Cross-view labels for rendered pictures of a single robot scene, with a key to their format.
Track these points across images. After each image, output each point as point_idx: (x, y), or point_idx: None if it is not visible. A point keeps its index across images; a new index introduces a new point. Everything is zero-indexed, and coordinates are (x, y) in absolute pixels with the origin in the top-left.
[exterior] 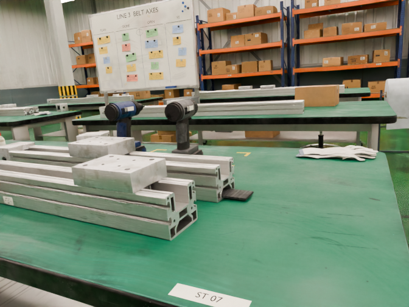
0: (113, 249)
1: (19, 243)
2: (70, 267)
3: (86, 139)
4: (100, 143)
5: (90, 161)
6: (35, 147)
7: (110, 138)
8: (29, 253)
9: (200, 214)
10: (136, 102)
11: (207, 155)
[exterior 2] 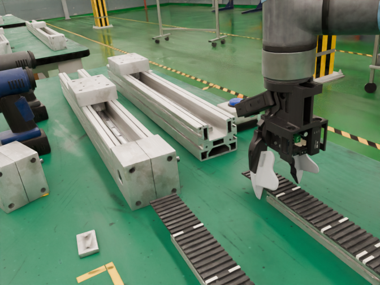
0: None
1: (184, 88)
2: (170, 78)
3: (94, 87)
4: (99, 77)
5: (135, 61)
6: (117, 141)
7: (79, 84)
8: (181, 84)
9: None
10: None
11: None
